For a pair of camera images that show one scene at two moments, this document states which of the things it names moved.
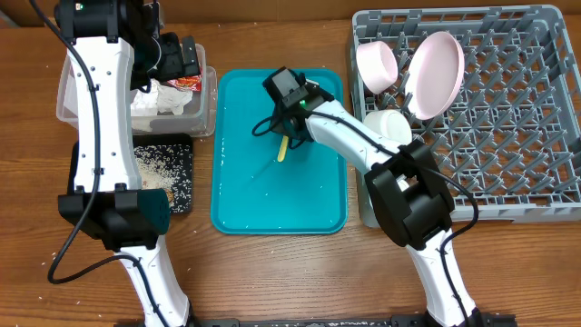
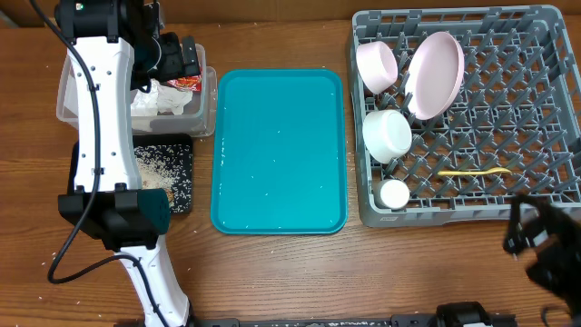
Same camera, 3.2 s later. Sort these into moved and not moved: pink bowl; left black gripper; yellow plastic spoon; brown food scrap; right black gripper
Moved: right black gripper; yellow plastic spoon
Not moved: pink bowl; brown food scrap; left black gripper
